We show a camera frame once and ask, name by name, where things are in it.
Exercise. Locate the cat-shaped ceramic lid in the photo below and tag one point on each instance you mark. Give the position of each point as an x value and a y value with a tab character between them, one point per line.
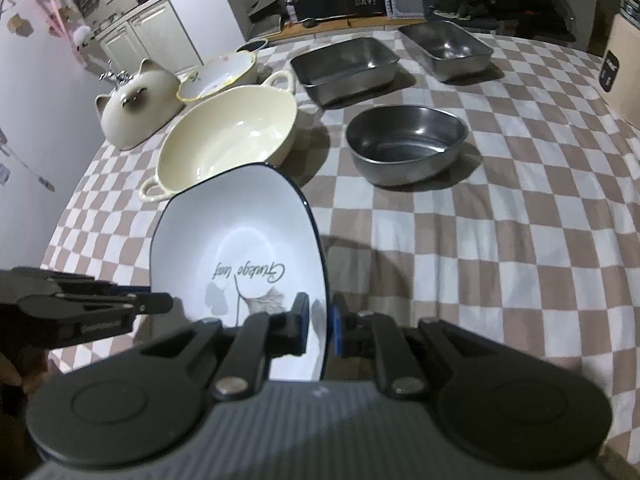
140	110

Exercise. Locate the checkered tablecloth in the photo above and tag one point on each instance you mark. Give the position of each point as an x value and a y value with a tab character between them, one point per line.
500	235

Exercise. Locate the steel rectangular tray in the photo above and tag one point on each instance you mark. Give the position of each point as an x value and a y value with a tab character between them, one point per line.
345	65
450	45

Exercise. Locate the white blue-rimmed square plate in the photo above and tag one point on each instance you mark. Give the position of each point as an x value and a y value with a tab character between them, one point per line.
240	240

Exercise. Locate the steel round bowl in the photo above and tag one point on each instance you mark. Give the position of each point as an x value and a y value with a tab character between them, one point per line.
405	135

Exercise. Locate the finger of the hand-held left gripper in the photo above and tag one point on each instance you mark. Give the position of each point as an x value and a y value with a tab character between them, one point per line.
75	280
150	304

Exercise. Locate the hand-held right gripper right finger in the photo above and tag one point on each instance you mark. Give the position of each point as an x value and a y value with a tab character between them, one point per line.
336	330

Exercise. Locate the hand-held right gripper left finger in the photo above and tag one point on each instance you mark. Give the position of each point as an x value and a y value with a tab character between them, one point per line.
302	322

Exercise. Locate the small dark bowl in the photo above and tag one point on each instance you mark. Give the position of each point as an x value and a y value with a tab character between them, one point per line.
252	45

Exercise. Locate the white kitchen cabinet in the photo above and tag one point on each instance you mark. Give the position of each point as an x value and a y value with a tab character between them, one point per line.
150	30

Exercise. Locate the grey box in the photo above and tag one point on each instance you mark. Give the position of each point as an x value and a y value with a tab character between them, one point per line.
265	22

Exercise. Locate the chrome faucet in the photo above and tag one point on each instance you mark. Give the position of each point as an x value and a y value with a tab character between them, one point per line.
120	76

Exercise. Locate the floral yellow-rimmed bowl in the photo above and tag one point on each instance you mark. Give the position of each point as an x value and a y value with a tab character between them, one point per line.
220	72

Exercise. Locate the beige container with black label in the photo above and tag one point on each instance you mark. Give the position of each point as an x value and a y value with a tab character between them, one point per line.
625	50

